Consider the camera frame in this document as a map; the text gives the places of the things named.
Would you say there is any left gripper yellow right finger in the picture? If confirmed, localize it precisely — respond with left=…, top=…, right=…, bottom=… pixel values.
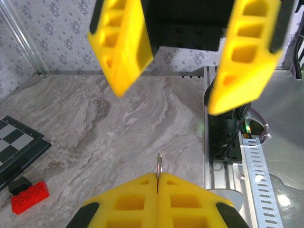
left=158, top=172, right=250, bottom=228

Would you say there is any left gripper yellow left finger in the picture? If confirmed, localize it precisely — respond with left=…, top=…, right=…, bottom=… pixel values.
left=65, top=172, right=159, bottom=228

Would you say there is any silver metal keyring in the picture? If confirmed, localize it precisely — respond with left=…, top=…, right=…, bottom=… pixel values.
left=156, top=153, right=163, bottom=179

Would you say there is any long aluminium profile beam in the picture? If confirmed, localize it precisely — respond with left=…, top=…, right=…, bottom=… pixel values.
left=203, top=66, right=259, bottom=228

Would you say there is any grey metal sheet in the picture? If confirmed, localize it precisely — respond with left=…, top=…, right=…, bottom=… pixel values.
left=249, top=68, right=304, bottom=228

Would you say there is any small controller circuit board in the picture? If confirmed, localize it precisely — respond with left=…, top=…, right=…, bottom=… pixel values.
left=242, top=114, right=254, bottom=140

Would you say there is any red toy brick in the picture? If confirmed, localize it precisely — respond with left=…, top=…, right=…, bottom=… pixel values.
left=11, top=181, right=50, bottom=216

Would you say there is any small black toy brick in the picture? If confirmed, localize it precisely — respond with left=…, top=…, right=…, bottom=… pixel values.
left=8, top=177, right=33, bottom=196

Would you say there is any folded black grey chessboard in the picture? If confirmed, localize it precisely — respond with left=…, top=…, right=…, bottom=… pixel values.
left=0, top=115, right=52, bottom=192

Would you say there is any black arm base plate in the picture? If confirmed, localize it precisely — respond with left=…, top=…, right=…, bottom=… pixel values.
left=209, top=140, right=243, bottom=164

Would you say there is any grey slotted cable duct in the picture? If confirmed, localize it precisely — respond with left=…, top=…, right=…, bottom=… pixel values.
left=239, top=136, right=285, bottom=228

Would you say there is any aluminium frame post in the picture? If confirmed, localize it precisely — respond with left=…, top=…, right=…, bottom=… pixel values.
left=0, top=0, right=48, bottom=76

